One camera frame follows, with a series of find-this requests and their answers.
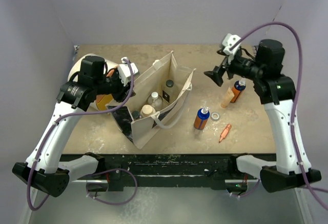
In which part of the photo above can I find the canvas tote bag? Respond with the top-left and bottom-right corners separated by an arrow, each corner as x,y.
111,52 -> 195,149

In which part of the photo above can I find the white round container orange lid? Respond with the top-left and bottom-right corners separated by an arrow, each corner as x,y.
67,53 -> 118,111

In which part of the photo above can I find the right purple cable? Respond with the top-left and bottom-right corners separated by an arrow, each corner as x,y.
229,22 -> 328,199

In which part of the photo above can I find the white bottle beige cap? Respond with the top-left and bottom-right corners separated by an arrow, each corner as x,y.
140,105 -> 156,118

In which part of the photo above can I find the small clear bottle white cap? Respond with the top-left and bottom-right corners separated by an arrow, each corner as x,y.
147,92 -> 163,111

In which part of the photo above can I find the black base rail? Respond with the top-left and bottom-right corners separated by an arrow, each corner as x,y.
71,152 -> 258,193

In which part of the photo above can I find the clear square bottle dark cap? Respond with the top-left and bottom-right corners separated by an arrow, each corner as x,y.
162,79 -> 178,104

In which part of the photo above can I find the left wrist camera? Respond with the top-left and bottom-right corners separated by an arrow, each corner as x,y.
118,57 -> 140,86

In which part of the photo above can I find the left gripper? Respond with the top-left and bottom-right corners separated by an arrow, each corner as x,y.
94,66 -> 136,103

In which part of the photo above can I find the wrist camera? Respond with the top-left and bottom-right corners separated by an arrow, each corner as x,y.
118,57 -> 140,86
221,33 -> 241,55

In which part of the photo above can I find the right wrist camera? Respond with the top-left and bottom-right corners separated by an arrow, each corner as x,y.
221,33 -> 241,55

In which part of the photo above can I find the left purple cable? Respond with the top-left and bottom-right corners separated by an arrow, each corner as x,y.
27,58 -> 139,211

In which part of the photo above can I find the beige tube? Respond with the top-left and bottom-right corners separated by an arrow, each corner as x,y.
221,88 -> 234,108

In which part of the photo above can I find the purple cable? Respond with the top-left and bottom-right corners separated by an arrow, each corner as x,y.
27,58 -> 139,211
229,22 -> 328,199

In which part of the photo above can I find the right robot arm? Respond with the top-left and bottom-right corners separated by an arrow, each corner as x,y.
204,34 -> 322,193

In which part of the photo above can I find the orange bottle blue pump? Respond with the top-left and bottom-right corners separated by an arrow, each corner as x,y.
194,107 -> 210,130

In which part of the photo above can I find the small square bottle dark cap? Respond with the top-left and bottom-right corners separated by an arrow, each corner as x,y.
131,110 -> 141,120

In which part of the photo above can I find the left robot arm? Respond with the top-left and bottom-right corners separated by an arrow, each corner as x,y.
12,55 -> 139,197

